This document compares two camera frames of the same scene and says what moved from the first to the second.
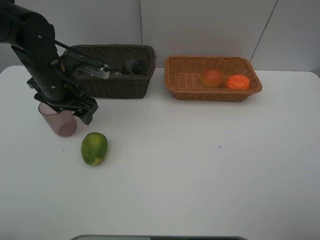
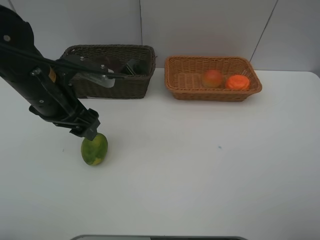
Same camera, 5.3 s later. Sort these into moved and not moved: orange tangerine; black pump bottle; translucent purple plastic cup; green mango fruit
Moved: translucent purple plastic cup
Not moved: black pump bottle; orange tangerine; green mango fruit
